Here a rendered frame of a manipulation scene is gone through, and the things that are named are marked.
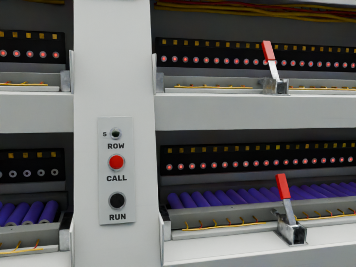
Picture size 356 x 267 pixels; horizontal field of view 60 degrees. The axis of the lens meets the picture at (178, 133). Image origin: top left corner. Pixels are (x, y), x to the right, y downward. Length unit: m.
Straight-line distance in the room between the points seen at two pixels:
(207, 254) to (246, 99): 0.20
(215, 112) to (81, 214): 0.20
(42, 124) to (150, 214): 0.16
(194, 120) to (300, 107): 0.15
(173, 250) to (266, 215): 0.16
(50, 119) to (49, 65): 0.20
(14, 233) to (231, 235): 0.27
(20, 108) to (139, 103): 0.13
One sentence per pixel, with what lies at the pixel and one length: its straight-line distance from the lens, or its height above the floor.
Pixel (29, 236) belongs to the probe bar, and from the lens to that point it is 0.43.
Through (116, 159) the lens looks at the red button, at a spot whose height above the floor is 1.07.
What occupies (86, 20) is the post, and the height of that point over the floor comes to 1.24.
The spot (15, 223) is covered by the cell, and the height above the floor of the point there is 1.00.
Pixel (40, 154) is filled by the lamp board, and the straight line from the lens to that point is 0.53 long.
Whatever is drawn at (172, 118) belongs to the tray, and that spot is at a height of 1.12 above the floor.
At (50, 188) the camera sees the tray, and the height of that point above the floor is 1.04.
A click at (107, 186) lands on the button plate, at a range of 0.36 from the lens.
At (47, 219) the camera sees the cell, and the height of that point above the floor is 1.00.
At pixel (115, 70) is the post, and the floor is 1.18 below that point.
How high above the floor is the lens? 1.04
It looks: 9 degrees up
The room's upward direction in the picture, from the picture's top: 3 degrees counter-clockwise
